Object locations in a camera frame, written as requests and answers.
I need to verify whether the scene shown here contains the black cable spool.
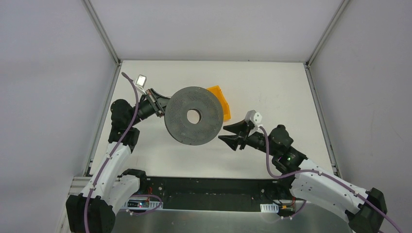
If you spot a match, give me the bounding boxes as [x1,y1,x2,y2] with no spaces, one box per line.
[164,86,223,146]

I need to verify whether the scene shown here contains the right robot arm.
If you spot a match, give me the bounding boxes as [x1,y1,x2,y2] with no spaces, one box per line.
[219,120,387,233]

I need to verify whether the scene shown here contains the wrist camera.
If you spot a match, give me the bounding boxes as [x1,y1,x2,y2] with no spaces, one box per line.
[134,74,147,91]
[244,110,262,129]

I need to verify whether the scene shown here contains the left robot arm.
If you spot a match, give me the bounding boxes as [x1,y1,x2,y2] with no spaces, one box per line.
[66,88,169,233]

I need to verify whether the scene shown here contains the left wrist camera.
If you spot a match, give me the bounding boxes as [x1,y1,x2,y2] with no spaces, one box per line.
[134,74,147,91]

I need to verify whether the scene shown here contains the controller board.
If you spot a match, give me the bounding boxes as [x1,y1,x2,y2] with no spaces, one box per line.
[126,199,150,209]
[277,201,296,217]

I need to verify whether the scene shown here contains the left controller board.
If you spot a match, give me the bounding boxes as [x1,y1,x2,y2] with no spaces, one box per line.
[126,199,150,209]

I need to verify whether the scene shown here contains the yellow plastic bin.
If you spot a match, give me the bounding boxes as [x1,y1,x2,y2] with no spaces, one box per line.
[207,85,231,122]

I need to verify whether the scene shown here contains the right controller board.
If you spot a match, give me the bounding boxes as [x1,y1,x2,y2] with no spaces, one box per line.
[277,201,296,217]

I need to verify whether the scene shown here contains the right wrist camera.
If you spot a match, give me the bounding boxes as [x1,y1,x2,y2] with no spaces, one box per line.
[244,110,262,129]

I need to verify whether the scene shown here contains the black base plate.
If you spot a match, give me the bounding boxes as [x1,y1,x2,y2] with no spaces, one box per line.
[142,176,292,212]

